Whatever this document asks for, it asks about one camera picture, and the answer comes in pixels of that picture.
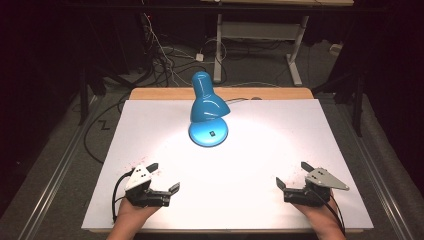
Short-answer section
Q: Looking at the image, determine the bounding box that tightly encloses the black floor cable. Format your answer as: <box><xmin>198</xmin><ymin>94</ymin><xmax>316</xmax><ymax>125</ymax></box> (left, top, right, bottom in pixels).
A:
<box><xmin>82</xmin><ymin>94</ymin><xmax>132</xmax><ymax>165</ymax></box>

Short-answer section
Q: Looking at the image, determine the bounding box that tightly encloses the grey lamp cord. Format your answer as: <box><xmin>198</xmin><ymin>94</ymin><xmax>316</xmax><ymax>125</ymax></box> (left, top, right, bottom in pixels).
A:
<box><xmin>225</xmin><ymin>96</ymin><xmax>264</xmax><ymax>103</ymax></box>

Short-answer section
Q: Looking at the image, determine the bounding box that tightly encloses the blue desk lamp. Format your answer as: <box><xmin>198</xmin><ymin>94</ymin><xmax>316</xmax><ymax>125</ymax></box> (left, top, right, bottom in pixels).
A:
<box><xmin>187</xmin><ymin>70</ymin><xmax>232</xmax><ymax>148</ymax></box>

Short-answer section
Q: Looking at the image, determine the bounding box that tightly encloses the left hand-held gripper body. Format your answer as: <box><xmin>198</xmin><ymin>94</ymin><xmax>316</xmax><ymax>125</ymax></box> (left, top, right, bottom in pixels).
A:
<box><xmin>124</xmin><ymin>164</ymin><xmax>171</xmax><ymax>208</ymax></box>

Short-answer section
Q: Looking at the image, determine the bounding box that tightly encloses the person's left hand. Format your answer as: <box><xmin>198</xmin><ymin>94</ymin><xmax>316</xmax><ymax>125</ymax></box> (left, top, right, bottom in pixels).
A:
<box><xmin>116</xmin><ymin>198</ymin><xmax>161</xmax><ymax>225</ymax></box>

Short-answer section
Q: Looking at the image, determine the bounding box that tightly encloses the person's right hand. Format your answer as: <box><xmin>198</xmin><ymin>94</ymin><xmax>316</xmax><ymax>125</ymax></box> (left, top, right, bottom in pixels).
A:
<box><xmin>292</xmin><ymin>191</ymin><xmax>342</xmax><ymax>228</ymax></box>

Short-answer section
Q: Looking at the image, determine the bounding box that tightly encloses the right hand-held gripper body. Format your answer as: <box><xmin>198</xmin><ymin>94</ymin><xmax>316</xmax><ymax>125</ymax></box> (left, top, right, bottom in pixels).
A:
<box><xmin>283</xmin><ymin>167</ymin><xmax>351</xmax><ymax>208</ymax></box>

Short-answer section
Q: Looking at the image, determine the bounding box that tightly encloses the tangle of floor cables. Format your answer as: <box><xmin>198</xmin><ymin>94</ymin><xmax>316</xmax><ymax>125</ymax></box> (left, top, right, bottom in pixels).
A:
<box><xmin>138</xmin><ymin>11</ymin><xmax>228</xmax><ymax>88</ymax></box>

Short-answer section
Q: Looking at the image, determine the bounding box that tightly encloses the white table cover sheet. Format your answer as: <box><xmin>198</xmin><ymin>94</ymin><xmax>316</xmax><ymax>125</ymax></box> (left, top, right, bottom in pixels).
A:
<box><xmin>81</xmin><ymin>98</ymin><xmax>375</xmax><ymax>232</ymax></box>

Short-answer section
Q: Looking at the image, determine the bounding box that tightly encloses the black metal stand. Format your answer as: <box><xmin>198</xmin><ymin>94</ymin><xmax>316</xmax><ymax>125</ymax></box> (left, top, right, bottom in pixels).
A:
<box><xmin>77</xmin><ymin>64</ymin><xmax>108</xmax><ymax>127</ymax></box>

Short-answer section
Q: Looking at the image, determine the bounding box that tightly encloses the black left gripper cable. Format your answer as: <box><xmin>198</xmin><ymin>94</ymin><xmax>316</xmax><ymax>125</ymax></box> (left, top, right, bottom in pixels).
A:
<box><xmin>111</xmin><ymin>169</ymin><xmax>136</xmax><ymax>224</ymax></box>

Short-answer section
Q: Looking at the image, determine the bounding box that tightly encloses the aluminium floor rail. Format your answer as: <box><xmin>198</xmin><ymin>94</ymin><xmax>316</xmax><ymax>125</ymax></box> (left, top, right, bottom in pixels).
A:
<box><xmin>16</xmin><ymin>96</ymin><xmax>105</xmax><ymax>240</ymax></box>
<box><xmin>336</xmin><ymin>99</ymin><xmax>416</xmax><ymax>240</ymax></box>

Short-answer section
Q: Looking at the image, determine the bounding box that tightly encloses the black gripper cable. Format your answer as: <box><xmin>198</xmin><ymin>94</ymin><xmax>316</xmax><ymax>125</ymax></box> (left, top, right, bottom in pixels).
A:
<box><xmin>314</xmin><ymin>189</ymin><xmax>347</xmax><ymax>235</ymax></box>
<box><xmin>111</xmin><ymin>169</ymin><xmax>136</xmax><ymax>224</ymax></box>

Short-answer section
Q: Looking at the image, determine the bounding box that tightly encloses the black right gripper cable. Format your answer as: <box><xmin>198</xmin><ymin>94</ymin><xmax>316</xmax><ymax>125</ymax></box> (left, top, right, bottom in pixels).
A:
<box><xmin>314</xmin><ymin>189</ymin><xmax>347</xmax><ymax>235</ymax></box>

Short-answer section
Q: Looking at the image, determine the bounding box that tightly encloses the white metal desk frame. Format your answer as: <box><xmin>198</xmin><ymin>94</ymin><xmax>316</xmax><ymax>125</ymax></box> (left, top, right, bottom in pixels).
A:
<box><xmin>212</xmin><ymin>12</ymin><xmax>310</xmax><ymax>87</ymax></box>

